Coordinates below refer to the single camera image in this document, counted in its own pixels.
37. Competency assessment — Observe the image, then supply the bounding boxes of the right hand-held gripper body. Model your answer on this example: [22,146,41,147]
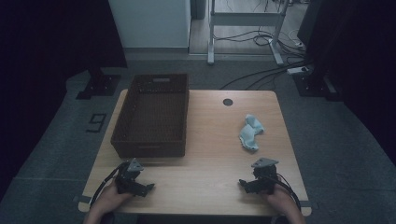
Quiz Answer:
[251,157,279,195]

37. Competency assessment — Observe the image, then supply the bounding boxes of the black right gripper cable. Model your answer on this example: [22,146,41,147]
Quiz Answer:
[274,173,303,211]

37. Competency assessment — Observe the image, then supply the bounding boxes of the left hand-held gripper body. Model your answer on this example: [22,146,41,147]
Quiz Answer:
[115,158,145,196]

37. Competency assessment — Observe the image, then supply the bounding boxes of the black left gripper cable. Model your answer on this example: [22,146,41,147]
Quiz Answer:
[89,162,125,208]

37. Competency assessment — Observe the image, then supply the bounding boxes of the black stand base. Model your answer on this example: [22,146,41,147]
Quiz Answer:
[76,66,121,101]
[292,73,343,102]

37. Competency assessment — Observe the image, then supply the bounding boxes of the dark curtain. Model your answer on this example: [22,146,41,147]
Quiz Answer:
[297,0,396,172]
[0,0,129,200]

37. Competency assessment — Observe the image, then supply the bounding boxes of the light blue cloth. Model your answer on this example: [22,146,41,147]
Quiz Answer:
[238,114,265,152]

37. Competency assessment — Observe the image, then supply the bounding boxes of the brown woven basket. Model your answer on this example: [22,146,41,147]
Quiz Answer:
[110,73,191,159]

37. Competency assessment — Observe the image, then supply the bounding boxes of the person's right hand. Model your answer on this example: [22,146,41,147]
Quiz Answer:
[265,183,297,217]

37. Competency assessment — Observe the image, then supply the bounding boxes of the person's left hand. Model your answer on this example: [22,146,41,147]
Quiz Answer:
[92,181,134,217]

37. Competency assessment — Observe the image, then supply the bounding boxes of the white metal desk frame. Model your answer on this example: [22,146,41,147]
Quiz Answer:
[206,0,291,66]

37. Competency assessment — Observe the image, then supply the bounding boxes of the black floor cables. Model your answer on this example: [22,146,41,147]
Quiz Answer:
[214,27,313,91]

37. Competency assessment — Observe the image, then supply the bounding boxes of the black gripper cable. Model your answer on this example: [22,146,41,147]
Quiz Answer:
[274,173,303,211]
[89,162,125,208]

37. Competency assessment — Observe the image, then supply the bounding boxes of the white power strip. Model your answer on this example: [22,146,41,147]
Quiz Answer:
[286,65,311,76]

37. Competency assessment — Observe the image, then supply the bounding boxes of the white cabinet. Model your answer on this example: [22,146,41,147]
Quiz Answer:
[107,0,191,54]

